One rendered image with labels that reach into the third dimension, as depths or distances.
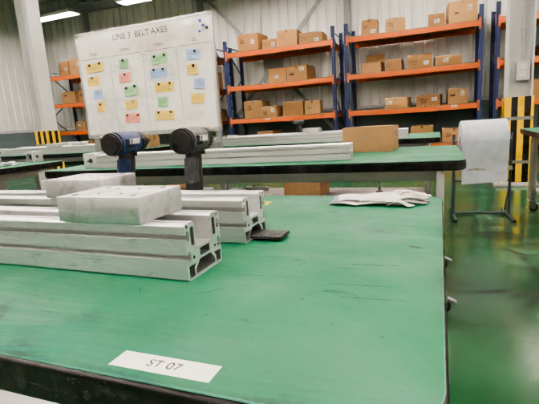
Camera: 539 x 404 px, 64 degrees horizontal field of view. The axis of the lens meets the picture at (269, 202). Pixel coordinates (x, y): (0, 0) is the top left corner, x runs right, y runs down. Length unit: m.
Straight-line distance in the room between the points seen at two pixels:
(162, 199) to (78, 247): 0.16
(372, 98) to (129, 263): 10.63
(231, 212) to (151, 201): 0.18
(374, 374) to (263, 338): 0.12
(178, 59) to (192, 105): 0.42
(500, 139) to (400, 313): 3.71
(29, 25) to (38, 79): 0.96
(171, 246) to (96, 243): 0.14
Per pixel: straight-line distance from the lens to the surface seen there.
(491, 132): 4.17
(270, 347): 0.45
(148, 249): 0.66
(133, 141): 1.18
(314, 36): 10.63
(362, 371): 0.41
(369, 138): 2.65
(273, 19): 12.05
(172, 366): 0.44
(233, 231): 0.80
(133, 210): 0.65
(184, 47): 4.05
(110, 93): 4.52
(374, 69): 10.28
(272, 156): 2.33
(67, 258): 0.78
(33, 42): 9.44
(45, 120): 9.29
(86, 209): 0.71
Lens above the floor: 1.00
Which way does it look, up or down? 11 degrees down
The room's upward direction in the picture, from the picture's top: 4 degrees counter-clockwise
